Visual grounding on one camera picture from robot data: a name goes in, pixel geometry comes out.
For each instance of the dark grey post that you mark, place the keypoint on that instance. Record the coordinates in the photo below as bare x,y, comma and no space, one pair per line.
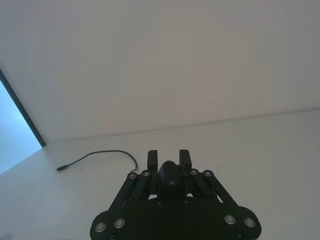
24,112

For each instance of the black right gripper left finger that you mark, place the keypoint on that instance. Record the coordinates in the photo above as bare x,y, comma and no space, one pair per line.
140,187

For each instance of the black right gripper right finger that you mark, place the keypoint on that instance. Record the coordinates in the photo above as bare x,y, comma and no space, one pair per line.
200,186

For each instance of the black rounded plug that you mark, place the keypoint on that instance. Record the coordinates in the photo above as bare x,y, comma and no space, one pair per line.
170,178

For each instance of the white table cloth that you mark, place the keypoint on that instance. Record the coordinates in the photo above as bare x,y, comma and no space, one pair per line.
275,162

